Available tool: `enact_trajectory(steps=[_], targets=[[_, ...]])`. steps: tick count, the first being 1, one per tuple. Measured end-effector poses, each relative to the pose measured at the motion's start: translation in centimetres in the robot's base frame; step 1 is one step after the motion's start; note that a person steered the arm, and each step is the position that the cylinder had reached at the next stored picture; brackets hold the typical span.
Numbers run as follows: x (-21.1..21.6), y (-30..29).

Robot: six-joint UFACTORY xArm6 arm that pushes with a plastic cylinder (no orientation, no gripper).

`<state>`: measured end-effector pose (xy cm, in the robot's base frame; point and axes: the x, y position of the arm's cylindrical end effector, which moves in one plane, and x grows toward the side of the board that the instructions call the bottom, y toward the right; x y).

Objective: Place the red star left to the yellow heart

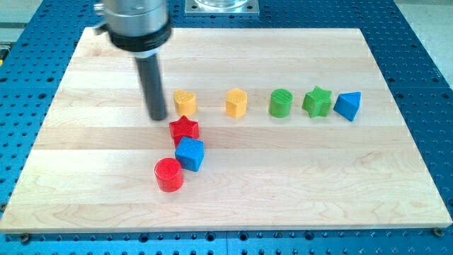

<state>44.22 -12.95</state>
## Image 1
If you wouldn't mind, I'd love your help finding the yellow heart block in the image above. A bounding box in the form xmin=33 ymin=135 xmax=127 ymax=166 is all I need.
xmin=173 ymin=89 xmax=197 ymax=117

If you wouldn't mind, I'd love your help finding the light wooden board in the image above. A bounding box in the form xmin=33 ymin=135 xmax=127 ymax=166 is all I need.
xmin=1 ymin=28 xmax=452 ymax=234

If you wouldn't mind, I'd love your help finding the green cylinder block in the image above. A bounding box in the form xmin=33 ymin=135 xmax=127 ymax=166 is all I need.
xmin=268 ymin=89 xmax=293 ymax=118

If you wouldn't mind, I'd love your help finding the blue triangle block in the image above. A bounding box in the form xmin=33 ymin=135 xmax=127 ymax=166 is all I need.
xmin=333 ymin=91 xmax=362 ymax=121

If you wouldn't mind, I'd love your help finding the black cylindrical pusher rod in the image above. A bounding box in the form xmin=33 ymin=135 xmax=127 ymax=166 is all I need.
xmin=135 ymin=54 xmax=167 ymax=120

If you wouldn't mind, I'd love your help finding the green star block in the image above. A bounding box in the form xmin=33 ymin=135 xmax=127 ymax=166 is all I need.
xmin=302 ymin=86 xmax=332 ymax=118

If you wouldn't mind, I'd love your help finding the red star block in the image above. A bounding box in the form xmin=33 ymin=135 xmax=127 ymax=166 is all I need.
xmin=168 ymin=115 xmax=200 ymax=147

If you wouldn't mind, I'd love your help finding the red cylinder block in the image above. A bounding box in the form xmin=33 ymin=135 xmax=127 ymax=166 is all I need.
xmin=154 ymin=158 xmax=183 ymax=193

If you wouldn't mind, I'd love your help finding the blue cube block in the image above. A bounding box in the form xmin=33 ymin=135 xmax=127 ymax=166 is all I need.
xmin=175 ymin=137 xmax=205 ymax=172

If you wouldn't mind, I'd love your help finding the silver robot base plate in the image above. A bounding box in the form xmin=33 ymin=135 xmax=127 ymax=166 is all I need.
xmin=183 ymin=0 xmax=260 ymax=16

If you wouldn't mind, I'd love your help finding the yellow hexagon block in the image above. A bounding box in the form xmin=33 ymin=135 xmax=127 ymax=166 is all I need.
xmin=225 ymin=89 xmax=248 ymax=118

